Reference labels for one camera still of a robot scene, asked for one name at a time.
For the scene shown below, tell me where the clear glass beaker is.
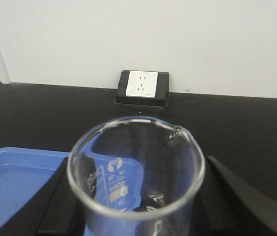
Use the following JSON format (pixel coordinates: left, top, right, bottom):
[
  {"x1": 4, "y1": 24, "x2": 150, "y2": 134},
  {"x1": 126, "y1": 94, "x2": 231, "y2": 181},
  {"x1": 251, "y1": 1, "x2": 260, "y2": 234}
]
[{"x1": 67, "y1": 116, "x2": 205, "y2": 236}]

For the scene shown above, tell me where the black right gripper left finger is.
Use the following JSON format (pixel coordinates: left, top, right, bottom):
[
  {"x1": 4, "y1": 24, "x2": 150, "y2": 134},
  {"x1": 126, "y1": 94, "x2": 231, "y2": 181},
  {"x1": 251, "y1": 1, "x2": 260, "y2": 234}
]
[{"x1": 0, "y1": 157, "x2": 85, "y2": 236}]

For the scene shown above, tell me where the white wall power socket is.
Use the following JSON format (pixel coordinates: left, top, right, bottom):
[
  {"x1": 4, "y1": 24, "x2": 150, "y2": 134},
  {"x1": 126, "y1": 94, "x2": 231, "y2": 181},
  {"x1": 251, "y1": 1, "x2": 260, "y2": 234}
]
[{"x1": 126, "y1": 71, "x2": 158, "y2": 98}]

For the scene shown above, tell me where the black socket mounting box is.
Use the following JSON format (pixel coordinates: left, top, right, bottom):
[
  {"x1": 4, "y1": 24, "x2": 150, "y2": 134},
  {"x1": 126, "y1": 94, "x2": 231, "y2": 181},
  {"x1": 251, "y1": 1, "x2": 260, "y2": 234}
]
[{"x1": 116, "y1": 70, "x2": 169, "y2": 107}]

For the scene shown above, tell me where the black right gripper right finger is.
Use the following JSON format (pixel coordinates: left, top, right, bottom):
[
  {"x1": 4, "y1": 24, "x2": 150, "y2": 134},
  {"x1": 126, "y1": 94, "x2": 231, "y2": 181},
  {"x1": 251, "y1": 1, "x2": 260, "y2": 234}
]
[{"x1": 192, "y1": 156, "x2": 277, "y2": 236}]

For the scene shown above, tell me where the blue plastic tray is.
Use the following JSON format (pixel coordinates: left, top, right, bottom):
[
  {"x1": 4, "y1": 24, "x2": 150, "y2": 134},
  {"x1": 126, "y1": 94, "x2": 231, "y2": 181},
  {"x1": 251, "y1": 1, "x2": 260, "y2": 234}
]
[{"x1": 0, "y1": 147, "x2": 146, "y2": 236}]

